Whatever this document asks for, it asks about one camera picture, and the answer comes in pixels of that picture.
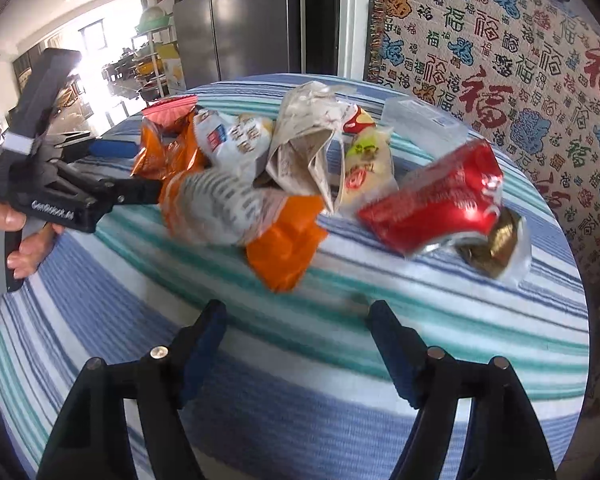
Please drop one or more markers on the orange snack bag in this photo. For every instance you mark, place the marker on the orange snack bag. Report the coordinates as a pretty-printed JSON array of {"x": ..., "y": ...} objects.
[{"x": 205, "y": 205}]

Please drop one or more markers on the white printed snack wrapper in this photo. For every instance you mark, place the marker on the white printed snack wrapper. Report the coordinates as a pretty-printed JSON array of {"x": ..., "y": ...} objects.
[{"x": 237, "y": 144}]

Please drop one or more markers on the white paper bag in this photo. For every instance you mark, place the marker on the white paper bag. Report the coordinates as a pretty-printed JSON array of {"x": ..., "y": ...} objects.
[{"x": 309, "y": 119}]

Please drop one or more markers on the red snack packet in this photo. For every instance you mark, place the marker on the red snack packet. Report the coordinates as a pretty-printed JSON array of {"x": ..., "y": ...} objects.
[{"x": 167, "y": 114}]

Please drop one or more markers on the yellow white food wrapper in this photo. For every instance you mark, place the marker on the yellow white food wrapper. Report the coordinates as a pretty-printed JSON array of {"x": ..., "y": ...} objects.
[{"x": 368, "y": 171}]

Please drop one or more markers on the person's left hand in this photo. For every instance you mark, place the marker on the person's left hand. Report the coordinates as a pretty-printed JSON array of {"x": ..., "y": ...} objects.
[{"x": 33, "y": 249}]

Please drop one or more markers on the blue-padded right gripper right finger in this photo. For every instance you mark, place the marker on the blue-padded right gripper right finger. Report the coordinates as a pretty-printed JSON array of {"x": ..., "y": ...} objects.
[{"x": 429, "y": 380}]

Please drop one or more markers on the red crushed soda can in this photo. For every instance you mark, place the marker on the red crushed soda can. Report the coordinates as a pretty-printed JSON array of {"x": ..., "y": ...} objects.
[{"x": 456, "y": 199}]

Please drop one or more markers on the yellow white cardboard box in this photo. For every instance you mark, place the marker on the yellow white cardboard box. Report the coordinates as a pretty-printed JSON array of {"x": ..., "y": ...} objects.
[{"x": 172, "y": 66}]

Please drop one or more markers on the brown leaf packet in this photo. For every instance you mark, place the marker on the brown leaf packet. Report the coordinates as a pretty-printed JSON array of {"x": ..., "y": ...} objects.
[{"x": 506, "y": 255}]

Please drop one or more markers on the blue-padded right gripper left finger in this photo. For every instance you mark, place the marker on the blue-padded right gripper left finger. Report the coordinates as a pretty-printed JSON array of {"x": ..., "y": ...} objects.
[{"x": 169, "y": 377}]

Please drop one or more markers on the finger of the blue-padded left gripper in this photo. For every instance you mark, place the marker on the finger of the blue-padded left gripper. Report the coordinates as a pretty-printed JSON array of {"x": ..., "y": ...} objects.
[
  {"x": 127, "y": 191},
  {"x": 80, "y": 144}
]

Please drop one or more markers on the patterned fu character cloth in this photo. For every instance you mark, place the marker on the patterned fu character cloth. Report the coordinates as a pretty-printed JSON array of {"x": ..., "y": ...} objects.
[{"x": 526, "y": 75}]

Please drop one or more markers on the grey double-door refrigerator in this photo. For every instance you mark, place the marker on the grey double-door refrigerator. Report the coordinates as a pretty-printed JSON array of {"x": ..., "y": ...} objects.
[{"x": 230, "y": 39}]

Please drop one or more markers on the blue striped tablecloth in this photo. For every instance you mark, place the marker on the blue striped tablecloth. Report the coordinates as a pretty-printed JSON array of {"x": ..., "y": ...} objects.
[{"x": 298, "y": 389}]

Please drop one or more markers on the white storage rack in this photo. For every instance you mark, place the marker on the white storage rack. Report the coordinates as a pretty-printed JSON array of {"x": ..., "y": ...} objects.
[{"x": 149, "y": 69}]

